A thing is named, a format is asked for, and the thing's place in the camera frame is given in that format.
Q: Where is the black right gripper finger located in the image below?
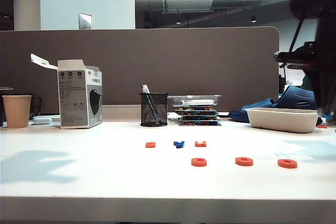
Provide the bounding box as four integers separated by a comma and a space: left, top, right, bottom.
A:
305, 70, 326, 110
322, 72, 336, 116

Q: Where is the orange letter O magnet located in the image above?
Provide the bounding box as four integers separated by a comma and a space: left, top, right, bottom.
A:
277, 158, 298, 169
235, 156, 255, 167

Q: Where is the orange letter G magnet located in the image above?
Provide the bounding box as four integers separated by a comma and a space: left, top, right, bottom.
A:
191, 157, 208, 167

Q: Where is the computer monitor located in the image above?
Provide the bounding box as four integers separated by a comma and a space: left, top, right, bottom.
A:
283, 68, 307, 86

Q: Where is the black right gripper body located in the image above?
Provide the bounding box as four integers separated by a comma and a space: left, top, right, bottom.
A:
274, 19, 336, 78

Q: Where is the person in dark green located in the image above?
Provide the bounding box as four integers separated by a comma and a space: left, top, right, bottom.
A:
301, 74, 316, 93

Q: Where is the letter magnet set case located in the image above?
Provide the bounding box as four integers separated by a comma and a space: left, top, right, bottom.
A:
175, 110, 219, 116
178, 120, 223, 126
175, 105, 218, 112
180, 115, 219, 121

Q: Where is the brown desk divider panel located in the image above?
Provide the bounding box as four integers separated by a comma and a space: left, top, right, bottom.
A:
0, 26, 280, 114

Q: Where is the white flat box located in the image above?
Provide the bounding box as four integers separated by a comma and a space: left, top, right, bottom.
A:
181, 99, 215, 106

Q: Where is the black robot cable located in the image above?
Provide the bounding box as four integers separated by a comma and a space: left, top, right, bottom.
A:
288, 0, 316, 53

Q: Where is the beige pulp tray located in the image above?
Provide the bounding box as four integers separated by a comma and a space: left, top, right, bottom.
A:
245, 107, 319, 134

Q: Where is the black mesh pen holder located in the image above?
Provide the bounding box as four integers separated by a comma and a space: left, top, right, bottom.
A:
139, 92, 169, 127

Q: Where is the silver wall switch plate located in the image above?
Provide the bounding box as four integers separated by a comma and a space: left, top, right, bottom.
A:
78, 13, 92, 30

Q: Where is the white grey face mask box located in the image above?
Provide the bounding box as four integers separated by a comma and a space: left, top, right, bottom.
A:
30, 53, 103, 130

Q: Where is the navy blue slipper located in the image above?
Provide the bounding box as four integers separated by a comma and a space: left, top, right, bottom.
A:
228, 98, 279, 124

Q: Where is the brown paper cup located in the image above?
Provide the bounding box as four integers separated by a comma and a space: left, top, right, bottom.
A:
2, 94, 33, 129

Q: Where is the small white device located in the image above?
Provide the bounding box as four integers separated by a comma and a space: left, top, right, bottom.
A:
33, 117, 53, 125

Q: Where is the clear plastic case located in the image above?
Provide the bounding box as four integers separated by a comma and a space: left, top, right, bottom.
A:
167, 94, 222, 108

